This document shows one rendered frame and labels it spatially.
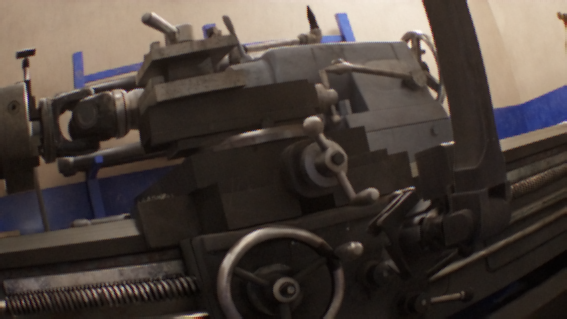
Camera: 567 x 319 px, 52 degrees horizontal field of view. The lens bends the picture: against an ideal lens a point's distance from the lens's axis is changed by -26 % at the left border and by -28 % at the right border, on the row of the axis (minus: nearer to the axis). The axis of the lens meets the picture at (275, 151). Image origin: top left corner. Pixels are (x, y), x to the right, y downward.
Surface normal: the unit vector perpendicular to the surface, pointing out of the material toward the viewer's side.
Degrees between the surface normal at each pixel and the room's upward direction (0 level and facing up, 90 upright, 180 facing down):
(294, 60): 86
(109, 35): 90
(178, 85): 90
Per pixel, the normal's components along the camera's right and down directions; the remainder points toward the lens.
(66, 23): 0.37, -0.19
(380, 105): 0.25, -0.57
